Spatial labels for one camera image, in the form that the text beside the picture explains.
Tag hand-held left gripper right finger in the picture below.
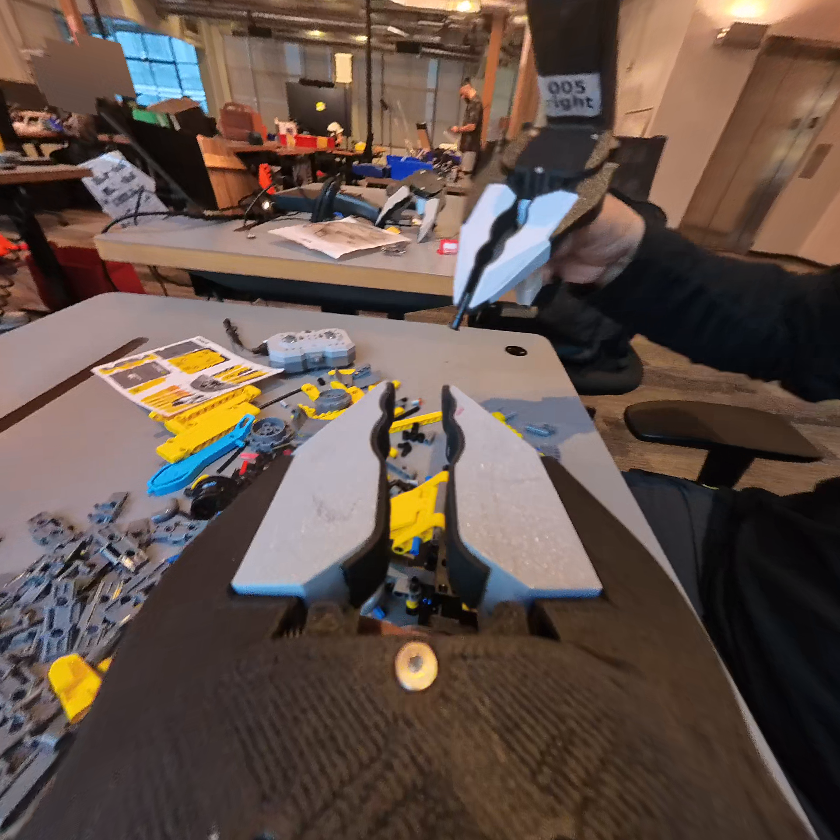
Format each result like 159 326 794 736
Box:
439 384 606 613

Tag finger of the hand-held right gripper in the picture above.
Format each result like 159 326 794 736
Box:
449 183 521 330
464 195 581 313

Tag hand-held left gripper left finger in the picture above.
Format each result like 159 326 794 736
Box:
233 384 396 607

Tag pile of toy parts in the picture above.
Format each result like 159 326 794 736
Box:
0 365 559 802

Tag person's right forearm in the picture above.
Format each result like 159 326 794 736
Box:
591 197 840 404

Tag grey desk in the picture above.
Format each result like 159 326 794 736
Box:
0 292 821 840

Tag person's right hand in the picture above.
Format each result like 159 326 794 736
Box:
545 193 649 290

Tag yellow black toy vehicle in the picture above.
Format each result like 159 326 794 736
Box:
385 466 454 620

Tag blue brick separator tool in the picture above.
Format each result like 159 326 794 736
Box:
146 416 265 498

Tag white paper sheet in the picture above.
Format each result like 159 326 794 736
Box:
268 216 410 261

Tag grey toy battery box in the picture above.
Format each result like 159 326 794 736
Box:
266 327 357 372

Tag yellow black sticker sheet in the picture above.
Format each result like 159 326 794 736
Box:
91 335 284 417

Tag black office chair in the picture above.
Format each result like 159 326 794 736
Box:
532 132 825 489

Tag long grey table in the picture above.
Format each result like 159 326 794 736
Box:
94 214 463 319

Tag black cable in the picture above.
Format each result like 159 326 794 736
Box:
222 318 271 358

